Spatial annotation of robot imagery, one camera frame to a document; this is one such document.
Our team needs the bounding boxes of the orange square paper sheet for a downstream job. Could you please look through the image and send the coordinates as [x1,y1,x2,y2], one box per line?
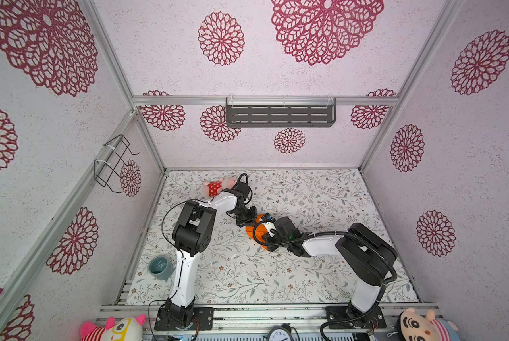
[245,213,277,252]

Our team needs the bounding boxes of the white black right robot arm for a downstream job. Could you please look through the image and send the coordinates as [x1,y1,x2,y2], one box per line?
[252,221,398,315]

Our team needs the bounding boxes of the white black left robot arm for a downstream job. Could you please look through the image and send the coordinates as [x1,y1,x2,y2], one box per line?
[169,189,257,308]

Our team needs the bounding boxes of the pink pig plush toy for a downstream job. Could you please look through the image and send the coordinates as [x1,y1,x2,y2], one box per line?
[202,178,237,197]

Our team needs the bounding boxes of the teal cup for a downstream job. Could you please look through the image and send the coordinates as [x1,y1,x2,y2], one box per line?
[148,254,174,281]

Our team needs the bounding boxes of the round gauge clock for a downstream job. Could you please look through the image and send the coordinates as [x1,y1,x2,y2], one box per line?
[267,324,294,341]

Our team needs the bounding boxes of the boy face plush toy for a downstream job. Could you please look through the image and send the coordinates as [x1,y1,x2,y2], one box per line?
[396,308,460,341]

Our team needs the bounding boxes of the pink white plush toy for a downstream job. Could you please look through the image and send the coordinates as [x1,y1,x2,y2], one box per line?
[80,314,146,341]

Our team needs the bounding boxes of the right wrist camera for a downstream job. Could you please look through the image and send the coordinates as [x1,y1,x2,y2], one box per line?
[274,217,301,240]

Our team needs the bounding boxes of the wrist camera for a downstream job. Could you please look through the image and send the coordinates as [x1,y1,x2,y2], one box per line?
[232,181,252,203]
[274,217,301,240]

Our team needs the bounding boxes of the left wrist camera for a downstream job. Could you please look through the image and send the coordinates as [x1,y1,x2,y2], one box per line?
[232,181,252,203]

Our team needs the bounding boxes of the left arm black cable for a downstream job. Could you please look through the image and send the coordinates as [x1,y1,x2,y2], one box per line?
[161,198,196,257]

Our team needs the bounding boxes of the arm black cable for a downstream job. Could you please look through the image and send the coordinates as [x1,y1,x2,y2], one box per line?
[252,212,399,341]
[161,198,196,257]

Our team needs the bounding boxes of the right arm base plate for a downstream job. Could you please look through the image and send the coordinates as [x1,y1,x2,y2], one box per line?
[325,305,387,330]

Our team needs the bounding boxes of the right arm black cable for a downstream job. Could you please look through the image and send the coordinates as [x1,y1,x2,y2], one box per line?
[252,212,399,341]

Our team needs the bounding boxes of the grey wall shelf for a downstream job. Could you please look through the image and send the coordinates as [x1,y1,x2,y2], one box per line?
[225,97,336,128]

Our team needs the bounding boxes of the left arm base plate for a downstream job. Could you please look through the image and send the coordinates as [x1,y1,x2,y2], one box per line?
[154,305,215,332]

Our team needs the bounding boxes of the black wire wall rack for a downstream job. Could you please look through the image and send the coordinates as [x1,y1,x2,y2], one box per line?
[92,134,139,194]

